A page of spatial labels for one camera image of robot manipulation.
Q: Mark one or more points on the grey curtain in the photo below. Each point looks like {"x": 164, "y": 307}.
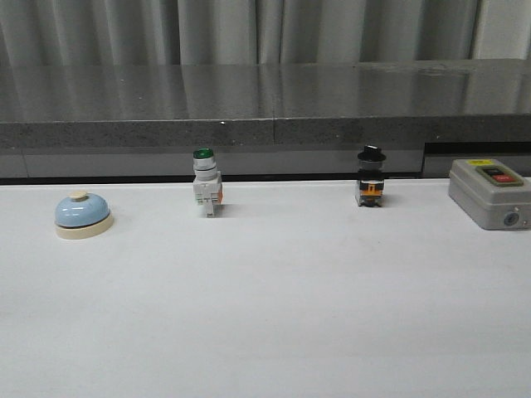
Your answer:
{"x": 85, "y": 33}

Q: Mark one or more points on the black selector switch orange body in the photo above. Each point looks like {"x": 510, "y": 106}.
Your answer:
{"x": 370, "y": 183}

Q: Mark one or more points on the grey control box red button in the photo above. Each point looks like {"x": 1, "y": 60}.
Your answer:
{"x": 491, "y": 193}

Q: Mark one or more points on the green pushbutton switch white body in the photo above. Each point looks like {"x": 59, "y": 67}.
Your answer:
{"x": 207, "y": 184}

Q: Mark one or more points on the grey stone counter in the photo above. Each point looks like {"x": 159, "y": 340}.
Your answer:
{"x": 142, "y": 123}

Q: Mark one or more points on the blue and cream desk bell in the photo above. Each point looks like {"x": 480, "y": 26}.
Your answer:
{"x": 82, "y": 215}

